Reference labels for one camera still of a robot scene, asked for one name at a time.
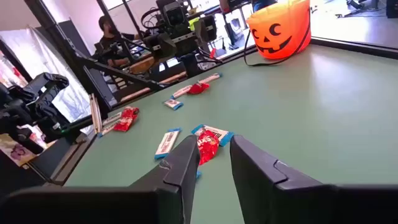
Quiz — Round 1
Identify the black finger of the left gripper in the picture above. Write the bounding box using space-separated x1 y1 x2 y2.
194 14 218 44
142 32 177 59

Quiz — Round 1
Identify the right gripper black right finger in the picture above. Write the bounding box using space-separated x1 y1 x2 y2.
229 134 398 224

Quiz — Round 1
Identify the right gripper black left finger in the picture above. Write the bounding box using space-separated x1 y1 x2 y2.
0 134 201 224

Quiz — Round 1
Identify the red Skittles candy pack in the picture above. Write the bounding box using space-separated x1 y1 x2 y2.
196 129 220 166
113 106 140 133
187 82 211 95

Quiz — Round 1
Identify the small white blue candy bar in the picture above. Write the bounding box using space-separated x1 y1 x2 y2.
164 98 184 111

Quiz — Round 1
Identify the person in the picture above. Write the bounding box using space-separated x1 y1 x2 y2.
93 15 141 68

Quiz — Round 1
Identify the green table mat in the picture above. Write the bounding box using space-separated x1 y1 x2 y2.
63 43 398 224

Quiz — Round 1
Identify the orange pumpkin face bucket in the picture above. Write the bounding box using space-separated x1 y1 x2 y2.
243 0 312 67

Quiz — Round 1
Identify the pale wooden strip bundle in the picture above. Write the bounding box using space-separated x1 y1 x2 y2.
89 93 103 134

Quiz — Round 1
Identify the white plastic curtain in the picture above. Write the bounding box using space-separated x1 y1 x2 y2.
0 26 94 125

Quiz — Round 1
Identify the black covered equipment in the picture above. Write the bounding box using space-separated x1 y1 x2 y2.
0 72 81 155

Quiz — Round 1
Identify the floral patterned cloth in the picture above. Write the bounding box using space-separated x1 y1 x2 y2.
0 133 38 167

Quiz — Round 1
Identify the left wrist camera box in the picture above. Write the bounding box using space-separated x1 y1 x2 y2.
157 0 187 30

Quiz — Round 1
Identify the black metal rig frame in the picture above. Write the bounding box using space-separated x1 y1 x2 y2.
24 0 187 186

